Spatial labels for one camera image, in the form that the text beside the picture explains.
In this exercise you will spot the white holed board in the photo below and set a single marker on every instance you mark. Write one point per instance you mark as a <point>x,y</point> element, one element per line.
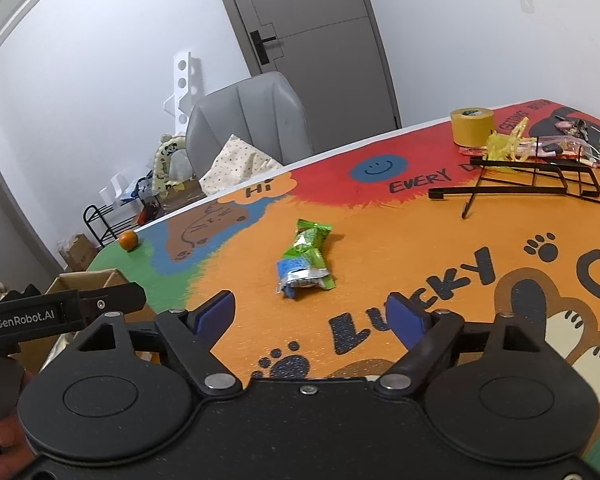
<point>182,90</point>

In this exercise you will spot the yellow plastic wrappers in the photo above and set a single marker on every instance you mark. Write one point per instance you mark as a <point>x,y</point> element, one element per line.
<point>505,145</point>

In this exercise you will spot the red object by shoe rack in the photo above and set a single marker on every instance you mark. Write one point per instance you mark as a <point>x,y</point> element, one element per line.
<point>147,212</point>

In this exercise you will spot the tangerine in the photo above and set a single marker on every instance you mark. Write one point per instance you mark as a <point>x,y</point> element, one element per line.
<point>129,240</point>

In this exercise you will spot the black metal shoe rack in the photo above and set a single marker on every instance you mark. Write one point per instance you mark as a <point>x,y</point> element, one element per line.
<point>100,220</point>

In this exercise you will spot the blue bag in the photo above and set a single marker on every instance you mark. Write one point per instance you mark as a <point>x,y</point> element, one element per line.
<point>137,187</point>

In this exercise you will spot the clear bag of small items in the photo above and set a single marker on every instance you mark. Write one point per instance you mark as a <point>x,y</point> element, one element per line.
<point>567,145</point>

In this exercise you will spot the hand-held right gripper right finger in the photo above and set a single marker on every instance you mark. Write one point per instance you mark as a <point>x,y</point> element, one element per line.
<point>405,321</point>

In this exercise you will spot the grey room door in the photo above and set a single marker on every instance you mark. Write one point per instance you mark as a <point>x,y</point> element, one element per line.
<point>320,60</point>

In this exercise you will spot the bright green snack packet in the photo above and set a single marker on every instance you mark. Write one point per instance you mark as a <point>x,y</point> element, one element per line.
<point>310,237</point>

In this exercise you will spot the person's left hand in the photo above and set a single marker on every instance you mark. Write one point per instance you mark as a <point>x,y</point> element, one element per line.
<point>5,435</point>

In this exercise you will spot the brown cardboard box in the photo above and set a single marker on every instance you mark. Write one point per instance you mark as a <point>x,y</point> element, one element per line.
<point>95,280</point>

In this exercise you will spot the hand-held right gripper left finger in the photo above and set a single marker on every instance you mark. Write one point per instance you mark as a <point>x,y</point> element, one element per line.
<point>215,320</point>

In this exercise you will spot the white paper sheets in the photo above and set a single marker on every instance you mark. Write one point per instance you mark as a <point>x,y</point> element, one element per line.
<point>115,187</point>

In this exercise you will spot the dotted white cushion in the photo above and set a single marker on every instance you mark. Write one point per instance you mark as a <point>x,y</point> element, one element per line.
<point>237,165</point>

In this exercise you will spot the yellow tape roll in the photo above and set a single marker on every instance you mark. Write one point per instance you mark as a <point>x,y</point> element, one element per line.
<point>472,127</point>

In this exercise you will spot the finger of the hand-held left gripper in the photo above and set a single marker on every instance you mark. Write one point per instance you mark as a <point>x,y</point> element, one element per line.
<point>120,297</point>

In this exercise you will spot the blue and green snack packet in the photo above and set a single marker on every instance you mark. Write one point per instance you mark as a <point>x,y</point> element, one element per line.
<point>302,275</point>

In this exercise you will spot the small floor cardboard box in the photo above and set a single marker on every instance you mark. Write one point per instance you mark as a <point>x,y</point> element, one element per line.
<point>77,252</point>

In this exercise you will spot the grey padded chair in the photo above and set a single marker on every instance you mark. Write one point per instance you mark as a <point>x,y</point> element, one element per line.
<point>260,115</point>

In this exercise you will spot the grey side door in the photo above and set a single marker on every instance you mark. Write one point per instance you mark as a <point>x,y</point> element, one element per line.
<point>10,220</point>

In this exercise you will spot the white light switch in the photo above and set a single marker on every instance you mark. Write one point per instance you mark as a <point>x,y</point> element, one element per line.
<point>526,3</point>

